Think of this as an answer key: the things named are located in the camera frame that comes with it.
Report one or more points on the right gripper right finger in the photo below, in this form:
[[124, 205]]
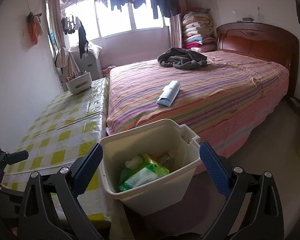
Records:
[[252, 207]]

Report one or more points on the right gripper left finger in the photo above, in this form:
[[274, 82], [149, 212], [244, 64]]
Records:
[[38, 218]]

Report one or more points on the green tissue pack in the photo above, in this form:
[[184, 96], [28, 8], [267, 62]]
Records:
[[140, 170]]

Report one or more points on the cream plastic trash bin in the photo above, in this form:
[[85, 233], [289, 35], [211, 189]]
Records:
[[173, 146]]

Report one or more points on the checkered plastic tablecloth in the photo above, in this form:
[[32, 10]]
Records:
[[67, 129]]

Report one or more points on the bed with striped sheet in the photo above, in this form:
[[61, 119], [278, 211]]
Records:
[[222, 102]]

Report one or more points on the light blue folded case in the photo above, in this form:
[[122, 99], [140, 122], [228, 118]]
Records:
[[169, 93]]

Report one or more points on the white storage basket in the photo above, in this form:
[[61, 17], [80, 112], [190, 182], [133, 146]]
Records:
[[79, 83]]

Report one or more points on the left pink curtain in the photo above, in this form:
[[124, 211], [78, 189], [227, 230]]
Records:
[[56, 22]]

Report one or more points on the pink curtain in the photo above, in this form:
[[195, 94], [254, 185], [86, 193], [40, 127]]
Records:
[[56, 22], [176, 34]]

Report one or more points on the beige hanging bag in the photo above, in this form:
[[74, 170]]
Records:
[[66, 62]]

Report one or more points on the white air cooler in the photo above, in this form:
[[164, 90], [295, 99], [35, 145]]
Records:
[[90, 61]]

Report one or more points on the dark grey blanket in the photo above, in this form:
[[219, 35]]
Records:
[[183, 59]]

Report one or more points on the wooden headboard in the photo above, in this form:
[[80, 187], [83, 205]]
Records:
[[262, 41]]

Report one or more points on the orange cloth on hook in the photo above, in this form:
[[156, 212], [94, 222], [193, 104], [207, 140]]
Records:
[[34, 27]]

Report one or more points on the stack of folded quilts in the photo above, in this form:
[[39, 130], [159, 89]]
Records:
[[198, 31]]

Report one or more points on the black hanging garment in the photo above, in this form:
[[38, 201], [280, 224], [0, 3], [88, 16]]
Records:
[[83, 42]]

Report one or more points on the right pink curtain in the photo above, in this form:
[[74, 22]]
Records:
[[176, 34]]

